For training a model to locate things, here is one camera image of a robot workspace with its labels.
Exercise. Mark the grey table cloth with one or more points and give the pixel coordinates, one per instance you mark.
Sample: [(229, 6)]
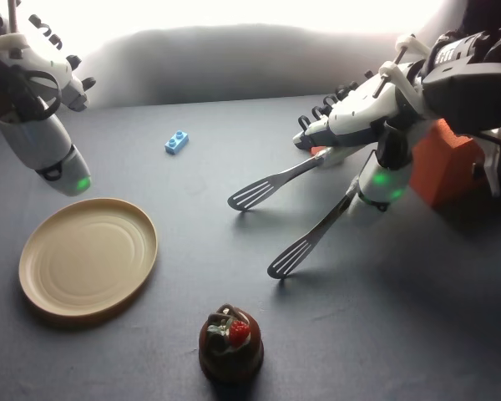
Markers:
[(234, 355)]

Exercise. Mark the orange textured foam block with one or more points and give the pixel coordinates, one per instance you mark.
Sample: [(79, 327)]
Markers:
[(442, 175)]

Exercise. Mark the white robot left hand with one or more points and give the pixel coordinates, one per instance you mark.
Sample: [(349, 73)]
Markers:
[(37, 142)]

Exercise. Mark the beige round plate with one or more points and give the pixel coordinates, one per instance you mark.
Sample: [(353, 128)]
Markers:
[(87, 259)]

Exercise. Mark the light blue toy brick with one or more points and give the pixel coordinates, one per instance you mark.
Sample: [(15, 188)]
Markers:
[(176, 143)]

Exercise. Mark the red star block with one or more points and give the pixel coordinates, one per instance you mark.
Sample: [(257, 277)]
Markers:
[(314, 149)]

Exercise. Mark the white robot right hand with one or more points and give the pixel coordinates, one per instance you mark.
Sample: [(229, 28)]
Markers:
[(359, 113)]

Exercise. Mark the chocolate toy cake with strawberry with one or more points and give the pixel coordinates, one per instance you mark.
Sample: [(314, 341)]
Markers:
[(229, 355)]

